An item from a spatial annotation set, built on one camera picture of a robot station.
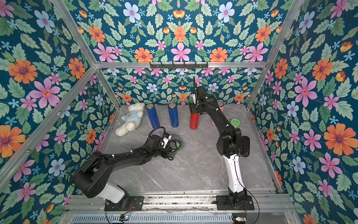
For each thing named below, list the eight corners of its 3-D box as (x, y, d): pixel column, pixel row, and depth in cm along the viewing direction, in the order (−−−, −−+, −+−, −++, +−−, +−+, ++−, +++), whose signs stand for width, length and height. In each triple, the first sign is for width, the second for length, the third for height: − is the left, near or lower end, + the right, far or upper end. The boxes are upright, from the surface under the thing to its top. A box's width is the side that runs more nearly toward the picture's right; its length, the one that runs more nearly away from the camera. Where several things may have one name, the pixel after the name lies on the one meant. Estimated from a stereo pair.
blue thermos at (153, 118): (152, 128, 108) (144, 108, 91) (153, 123, 111) (146, 103, 94) (159, 128, 108) (153, 108, 91) (160, 123, 111) (155, 103, 94)
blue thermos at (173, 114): (171, 127, 108) (167, 107, 91) (171, 122, 111) (168, 102, 94) (178, 127, 108) (176, 107, 91) (178, 122, 111) (176, 102, 94)
